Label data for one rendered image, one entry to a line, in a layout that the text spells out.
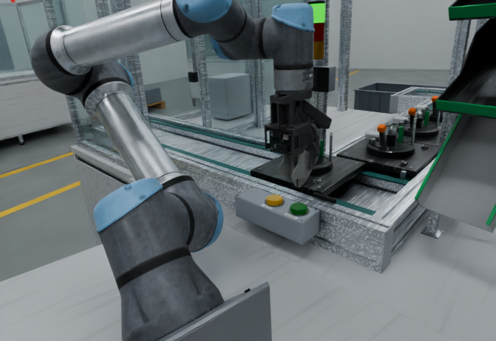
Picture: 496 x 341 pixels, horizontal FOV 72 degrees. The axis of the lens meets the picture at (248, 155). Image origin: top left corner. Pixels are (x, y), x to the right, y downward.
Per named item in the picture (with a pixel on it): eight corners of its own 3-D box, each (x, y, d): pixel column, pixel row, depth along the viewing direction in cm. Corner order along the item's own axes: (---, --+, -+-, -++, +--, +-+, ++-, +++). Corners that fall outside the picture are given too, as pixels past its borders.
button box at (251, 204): (302, 246, 74) (302, 221, 72) (235, 215, 88) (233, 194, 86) (319, 232, 79) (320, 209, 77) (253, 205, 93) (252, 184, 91)
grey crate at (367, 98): (431, 128, 245) (435, 96, 237) (351, 116, 286) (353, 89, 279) (448, 115, 274) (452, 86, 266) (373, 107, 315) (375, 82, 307)
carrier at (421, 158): (415, 178, 92) (421, 133, 87) (336, 159, 108) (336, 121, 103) (442, 153, 108) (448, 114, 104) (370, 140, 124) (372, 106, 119)
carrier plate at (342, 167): (321, 199, 84) (321, 191, 83) (250, 176, 99) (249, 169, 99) (365, 168, 100) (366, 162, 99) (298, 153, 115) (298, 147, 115)
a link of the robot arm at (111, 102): (156, 274, 60) (43, 69, 78) (200, 259, 73) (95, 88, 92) (203, 232, 57) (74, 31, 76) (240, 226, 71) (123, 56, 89)
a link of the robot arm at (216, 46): (203, 3, 62) (258, -2, 58) (230, 31, 73) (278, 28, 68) (197, 44, 62) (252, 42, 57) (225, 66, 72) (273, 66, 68)
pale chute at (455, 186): (493, 233, 60) (488, 224, 58) (420, 207, 70) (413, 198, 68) (556, 105, 64) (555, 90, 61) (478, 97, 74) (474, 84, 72)
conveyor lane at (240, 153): (372, 251, 78) (375, 212, 74) (165, 168, 133) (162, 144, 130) (415, 203, 97) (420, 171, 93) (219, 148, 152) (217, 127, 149)
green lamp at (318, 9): (318, 22, 94) (319, 3, 92) (303, 23, 97) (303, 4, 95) (328, 21, 97) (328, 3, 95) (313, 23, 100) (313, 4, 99)
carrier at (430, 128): (442, 153, 108) (448, 114, 104) (370, 140, 124) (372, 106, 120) (462, 134, 124) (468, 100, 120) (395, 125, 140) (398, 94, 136)
